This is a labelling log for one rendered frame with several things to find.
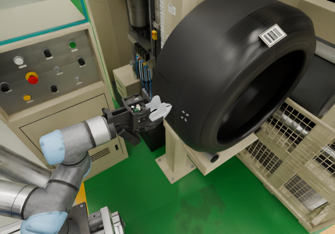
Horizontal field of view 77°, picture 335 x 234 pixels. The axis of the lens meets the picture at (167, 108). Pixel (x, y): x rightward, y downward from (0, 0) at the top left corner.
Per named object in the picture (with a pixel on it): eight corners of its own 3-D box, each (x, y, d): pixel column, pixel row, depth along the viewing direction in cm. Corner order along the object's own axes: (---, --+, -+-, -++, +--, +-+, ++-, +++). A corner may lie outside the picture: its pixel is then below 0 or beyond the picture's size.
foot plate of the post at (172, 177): (154, 160, 190) (154, 159, 188) (179, 146, 200) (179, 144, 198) (171, 184, 175) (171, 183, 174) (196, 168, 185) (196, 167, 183)
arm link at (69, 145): (45, 148, 54) (34, 130, 48) (86, 132, 59) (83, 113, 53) (53, 174, 51) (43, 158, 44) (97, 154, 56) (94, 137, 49)
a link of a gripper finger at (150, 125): (166, 119, 62) (139, 130, 58) (165, 123, 63) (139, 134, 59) (157, 109, 64) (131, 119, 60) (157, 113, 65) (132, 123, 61)
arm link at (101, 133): (97, 152, 55) (87, 131, 59) (114, 145, 57) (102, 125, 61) (93, 135, 49) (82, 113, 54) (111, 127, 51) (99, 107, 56)
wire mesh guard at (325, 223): (212, 130, 175) (231, 60, 123) (214, 129, 176) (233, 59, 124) (312, 232, 126) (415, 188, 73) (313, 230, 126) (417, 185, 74)
